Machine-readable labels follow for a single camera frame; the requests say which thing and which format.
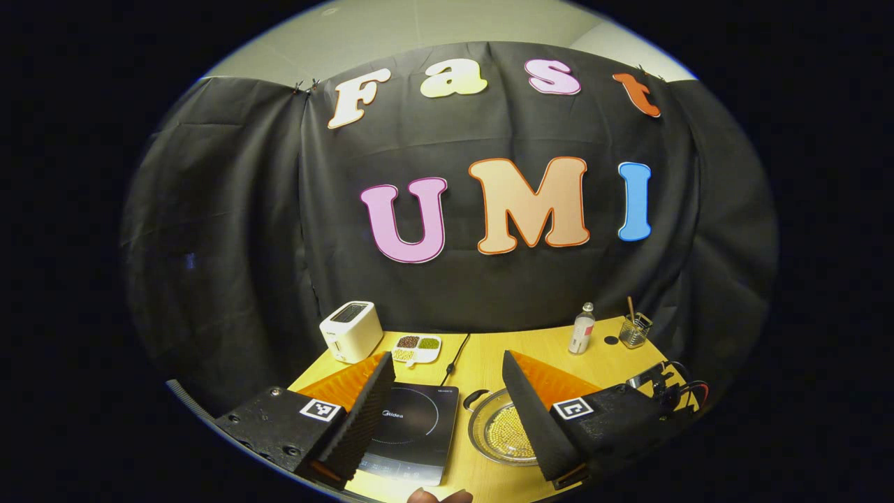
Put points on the ribbed glass jar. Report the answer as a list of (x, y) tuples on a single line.
[(634, 335)]

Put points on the pile of green beans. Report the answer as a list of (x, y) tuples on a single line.
[(429, 344)]

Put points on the black induction cooktop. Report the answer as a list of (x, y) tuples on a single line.
[(419, 433)]

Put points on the pile of yellow beans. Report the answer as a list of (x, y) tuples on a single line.
[(404, 354)]

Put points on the clear bottle with pink label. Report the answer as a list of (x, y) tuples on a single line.
[(581, 335)]

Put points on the white toaster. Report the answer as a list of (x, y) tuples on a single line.
[(353, 335)]

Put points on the pile of red beans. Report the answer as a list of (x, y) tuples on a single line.
[(408, 341)]

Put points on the wooden stick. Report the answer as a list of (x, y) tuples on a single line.
[(631, 311)]

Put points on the white divided plate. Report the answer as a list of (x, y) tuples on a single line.
[(427, 355)]

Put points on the yellow soybeans heap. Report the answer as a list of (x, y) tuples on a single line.
[(510, 433)]

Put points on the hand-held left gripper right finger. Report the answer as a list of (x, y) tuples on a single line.
[(531, 419)]

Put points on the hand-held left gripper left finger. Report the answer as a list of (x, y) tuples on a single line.
[(367, 412)]

